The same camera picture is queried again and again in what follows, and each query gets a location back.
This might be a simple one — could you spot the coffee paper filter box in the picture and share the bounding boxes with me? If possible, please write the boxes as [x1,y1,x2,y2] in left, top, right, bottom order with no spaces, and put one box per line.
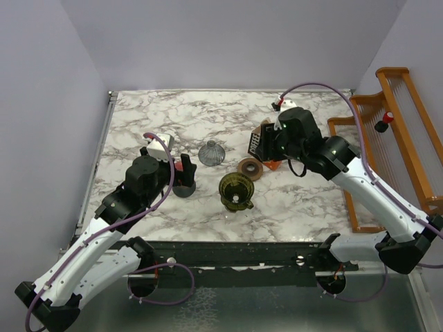
[248,122,282,171]

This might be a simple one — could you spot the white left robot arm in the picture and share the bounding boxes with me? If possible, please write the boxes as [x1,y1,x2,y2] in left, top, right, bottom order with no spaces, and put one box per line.
[15,147,197,331]

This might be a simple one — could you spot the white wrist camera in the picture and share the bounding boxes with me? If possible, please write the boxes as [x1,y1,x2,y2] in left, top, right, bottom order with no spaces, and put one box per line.
[143,133,174,161]
[271,98,297,112]

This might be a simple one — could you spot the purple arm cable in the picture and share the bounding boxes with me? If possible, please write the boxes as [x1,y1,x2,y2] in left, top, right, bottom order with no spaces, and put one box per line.
[26,132,175,332]
[280,82,443,239]

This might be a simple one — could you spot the black front table rail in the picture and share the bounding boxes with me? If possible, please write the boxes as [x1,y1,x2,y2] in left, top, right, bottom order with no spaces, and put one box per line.
[113,237,358,288]

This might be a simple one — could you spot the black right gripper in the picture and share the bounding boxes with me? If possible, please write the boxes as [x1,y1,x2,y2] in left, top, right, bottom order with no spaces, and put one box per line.
[255,122,305,163]

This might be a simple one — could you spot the grey ribbed glass dripper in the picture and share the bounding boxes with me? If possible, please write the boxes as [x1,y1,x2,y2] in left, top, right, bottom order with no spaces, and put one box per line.
[198,140,226,167]

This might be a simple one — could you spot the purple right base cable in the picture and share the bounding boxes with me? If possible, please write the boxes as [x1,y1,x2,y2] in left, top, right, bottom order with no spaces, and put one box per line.
[320,266,388,302]

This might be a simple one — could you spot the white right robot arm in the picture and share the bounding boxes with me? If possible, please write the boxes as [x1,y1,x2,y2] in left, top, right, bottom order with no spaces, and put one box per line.
[255,107,442,274]

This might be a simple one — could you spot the round wooden dripper base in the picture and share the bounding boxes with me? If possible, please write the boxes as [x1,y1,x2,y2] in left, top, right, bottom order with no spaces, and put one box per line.
[237,158,263,181]

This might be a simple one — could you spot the orange wooden rack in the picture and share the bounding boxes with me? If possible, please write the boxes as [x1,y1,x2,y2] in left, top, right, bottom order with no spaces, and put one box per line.
[327,67,442,214]

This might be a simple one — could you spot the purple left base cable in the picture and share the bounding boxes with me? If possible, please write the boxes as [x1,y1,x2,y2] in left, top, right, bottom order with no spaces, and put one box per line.
[127,262,196,306]

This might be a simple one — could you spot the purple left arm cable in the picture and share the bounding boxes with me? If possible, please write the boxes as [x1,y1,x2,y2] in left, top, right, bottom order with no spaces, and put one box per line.
[26,132,175,332]

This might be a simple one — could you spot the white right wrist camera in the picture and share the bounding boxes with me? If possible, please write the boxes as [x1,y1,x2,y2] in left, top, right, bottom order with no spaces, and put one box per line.
[271,98,297,112]

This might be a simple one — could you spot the green glass dripper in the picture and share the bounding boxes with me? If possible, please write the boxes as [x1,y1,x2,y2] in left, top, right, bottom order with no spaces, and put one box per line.
[219,172,255,213]

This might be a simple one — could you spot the red and black bottle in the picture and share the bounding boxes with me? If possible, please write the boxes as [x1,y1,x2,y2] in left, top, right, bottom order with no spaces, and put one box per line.
[374,111,394,133]

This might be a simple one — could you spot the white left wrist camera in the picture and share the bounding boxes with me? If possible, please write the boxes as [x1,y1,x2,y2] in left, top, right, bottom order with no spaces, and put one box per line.
[143,133,174,161]

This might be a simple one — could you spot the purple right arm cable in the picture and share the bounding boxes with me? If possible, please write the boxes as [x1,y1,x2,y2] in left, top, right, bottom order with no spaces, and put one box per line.
[280,82,443,239]

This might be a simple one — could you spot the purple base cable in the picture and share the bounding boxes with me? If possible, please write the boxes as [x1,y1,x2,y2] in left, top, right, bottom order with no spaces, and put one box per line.
[127,262,196,306]
[320,266,388,302]

